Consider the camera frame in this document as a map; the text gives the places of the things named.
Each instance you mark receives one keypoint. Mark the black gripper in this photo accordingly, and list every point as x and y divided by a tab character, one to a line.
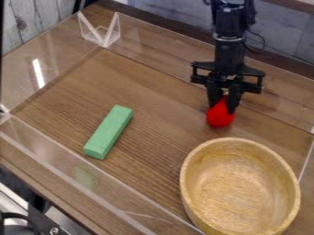
245	80

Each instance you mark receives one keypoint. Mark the red strawberry toy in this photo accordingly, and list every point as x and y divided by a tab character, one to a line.
218	116

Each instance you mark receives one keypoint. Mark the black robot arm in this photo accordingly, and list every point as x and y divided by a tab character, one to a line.
232	18

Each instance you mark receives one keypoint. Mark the green rectangular block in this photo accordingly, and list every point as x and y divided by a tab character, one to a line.
107	133

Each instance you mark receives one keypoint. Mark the wooden bowl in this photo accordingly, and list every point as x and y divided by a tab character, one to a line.
239	189

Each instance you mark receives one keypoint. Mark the clear acrylic enclosure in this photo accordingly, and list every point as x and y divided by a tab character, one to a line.
103	59

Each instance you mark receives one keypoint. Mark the black metal table frame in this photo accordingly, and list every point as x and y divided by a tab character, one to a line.
39	225

